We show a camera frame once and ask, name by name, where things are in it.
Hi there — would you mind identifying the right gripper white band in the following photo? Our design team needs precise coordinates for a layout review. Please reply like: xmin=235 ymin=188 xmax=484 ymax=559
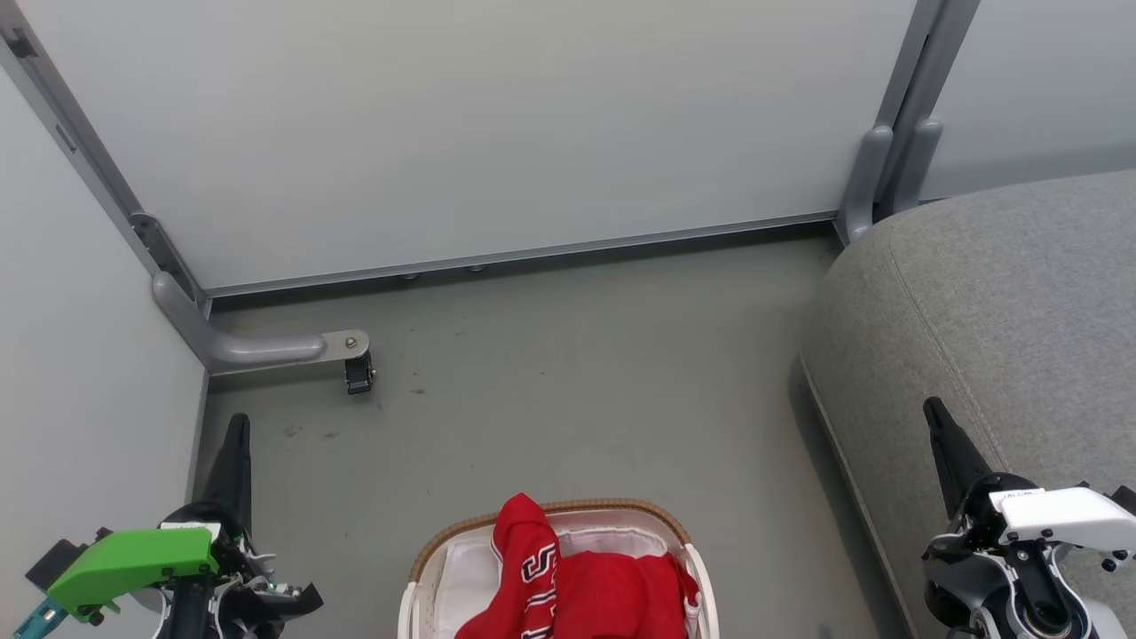
xmin=923 ymin=397 xmax=1136 ymax=573

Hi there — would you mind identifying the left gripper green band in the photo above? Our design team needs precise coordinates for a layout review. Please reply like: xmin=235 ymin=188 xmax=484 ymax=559
xmin=49 ymin=413 xmax=278 ymax=622

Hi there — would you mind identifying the red sports jersey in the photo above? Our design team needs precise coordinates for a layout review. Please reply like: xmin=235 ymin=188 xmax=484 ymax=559
xmin=454 ymin=493 xmax=702 ymax=639

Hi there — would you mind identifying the grey fabric sofa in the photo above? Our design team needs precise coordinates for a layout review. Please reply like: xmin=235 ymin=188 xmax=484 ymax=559
xmin=799 ymin=169 xmax=1136 ymax=639

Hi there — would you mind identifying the grey partition foot with plate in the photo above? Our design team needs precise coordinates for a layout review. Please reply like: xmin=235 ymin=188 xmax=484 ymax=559
xmin=151 ymin=271 xmax=372 ymax=375

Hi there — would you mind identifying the black caster wheel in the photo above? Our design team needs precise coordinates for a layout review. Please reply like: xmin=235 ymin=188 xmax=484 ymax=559
xmin=343 ymin=352 xmax=377 ymax=397

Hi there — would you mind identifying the white laundry basket brown rim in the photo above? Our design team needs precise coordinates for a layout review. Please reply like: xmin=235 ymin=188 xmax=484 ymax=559
xmin=398 ymin=498 xmax=720 ymax=639

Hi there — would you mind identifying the white basket liner cloth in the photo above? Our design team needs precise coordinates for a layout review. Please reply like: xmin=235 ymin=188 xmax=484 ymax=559
xmin=433 ymin=528 xmax=686 ymax=639

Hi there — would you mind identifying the black cable teal connector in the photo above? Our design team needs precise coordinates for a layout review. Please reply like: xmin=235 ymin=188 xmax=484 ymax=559
xmin=12 ymin=596 xmax=70 ymax=639

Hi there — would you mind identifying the grey partition frame post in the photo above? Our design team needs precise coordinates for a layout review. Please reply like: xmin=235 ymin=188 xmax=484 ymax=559
xmin=874 ymin=0 xmax=982 ymax=223
xmin=0 ymin=0 xmax=214 ymax=317

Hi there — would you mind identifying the grey partition bottom rail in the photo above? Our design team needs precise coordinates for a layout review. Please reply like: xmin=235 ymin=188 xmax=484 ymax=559
xmin=202 ymin=210 xmax=840 ymax=299

